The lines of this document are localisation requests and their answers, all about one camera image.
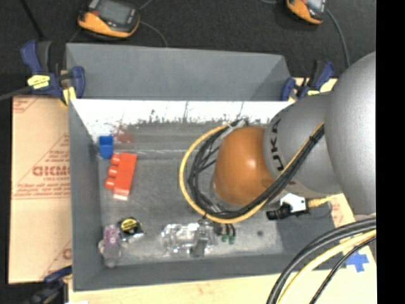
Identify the black cylinder on white bracket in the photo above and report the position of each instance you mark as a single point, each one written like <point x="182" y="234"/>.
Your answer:
<point x="292" y="203"/>

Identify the blue block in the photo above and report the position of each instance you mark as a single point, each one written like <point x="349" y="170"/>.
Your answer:
<point x="106" y="147"/>

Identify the black and yellow tape measure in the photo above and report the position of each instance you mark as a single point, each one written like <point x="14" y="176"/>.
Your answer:
<point x="129" y="225"/>

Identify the grey metal bin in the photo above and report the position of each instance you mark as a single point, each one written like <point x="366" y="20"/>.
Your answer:
<point x="164" y="74"/>

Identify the clear glass thing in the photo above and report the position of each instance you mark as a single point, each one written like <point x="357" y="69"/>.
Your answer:
<point x="177" y="237"/>

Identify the purple and grey toy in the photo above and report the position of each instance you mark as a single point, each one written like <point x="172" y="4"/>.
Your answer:
<point x="110" y="242"/>

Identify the red toy building brick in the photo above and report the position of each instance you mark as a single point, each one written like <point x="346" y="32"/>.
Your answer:
<point x="125" y="174"/>

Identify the brown cardboard board red print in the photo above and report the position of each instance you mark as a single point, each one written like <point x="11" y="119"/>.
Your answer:
<point x="38" y="220"/>

